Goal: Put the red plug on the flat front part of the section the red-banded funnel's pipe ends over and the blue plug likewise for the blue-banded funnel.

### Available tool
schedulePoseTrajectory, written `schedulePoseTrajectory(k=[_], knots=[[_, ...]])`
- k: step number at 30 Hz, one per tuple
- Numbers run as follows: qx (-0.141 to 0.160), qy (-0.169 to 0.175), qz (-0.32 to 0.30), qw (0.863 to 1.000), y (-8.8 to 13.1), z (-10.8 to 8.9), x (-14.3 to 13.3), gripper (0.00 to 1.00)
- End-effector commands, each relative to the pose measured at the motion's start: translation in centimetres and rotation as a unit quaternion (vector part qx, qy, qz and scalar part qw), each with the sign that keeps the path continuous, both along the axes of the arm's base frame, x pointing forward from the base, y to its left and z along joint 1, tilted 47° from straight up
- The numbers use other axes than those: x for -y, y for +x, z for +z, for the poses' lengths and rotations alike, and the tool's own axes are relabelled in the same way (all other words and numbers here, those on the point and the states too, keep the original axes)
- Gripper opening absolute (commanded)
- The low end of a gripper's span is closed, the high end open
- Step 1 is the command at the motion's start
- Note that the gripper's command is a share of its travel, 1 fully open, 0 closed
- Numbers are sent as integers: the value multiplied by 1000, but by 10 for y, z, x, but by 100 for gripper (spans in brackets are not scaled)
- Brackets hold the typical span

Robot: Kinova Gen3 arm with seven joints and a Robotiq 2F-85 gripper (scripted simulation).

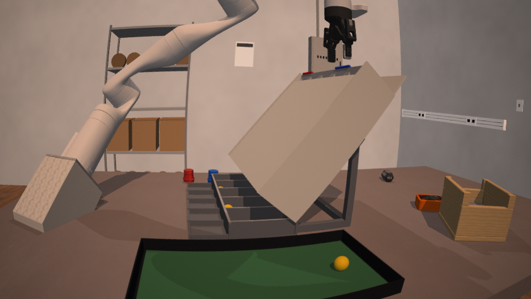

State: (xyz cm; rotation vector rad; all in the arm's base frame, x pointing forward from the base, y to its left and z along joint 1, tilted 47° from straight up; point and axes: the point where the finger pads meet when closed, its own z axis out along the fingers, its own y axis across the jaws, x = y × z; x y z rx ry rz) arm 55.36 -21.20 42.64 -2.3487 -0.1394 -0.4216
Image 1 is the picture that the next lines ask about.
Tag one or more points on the red plug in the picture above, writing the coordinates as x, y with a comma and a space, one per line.
188, 175

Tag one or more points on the wooden crate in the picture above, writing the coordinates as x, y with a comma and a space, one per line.
466, 220

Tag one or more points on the green tray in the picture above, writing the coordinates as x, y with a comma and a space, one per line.
290, 267

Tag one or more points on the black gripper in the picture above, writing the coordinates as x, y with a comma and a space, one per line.
341, 24

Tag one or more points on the orange digital multimeter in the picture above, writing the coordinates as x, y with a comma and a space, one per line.
424, 202

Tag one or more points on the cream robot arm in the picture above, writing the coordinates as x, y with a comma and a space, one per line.
89, 144

